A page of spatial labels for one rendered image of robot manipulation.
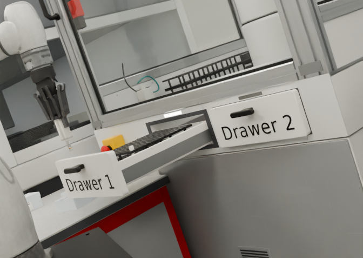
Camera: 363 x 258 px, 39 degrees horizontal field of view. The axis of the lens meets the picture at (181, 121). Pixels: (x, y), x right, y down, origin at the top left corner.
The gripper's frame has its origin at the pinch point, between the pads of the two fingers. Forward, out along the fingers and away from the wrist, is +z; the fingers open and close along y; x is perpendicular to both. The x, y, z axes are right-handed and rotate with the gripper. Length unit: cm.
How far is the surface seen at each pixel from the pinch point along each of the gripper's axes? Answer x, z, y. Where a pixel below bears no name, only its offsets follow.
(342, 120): -6, 16, 88
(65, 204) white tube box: -11.4, 21.4, 1.3
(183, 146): -4.5, 13.6, 44.8
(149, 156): -15.2, 12.0, 41.4
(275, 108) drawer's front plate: -4, 10, 73
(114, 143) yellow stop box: 13.8, 10.6, 6.1
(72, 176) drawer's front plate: -21.1, 11.4, 19.3
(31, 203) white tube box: -2.8, 21.1, -24.6
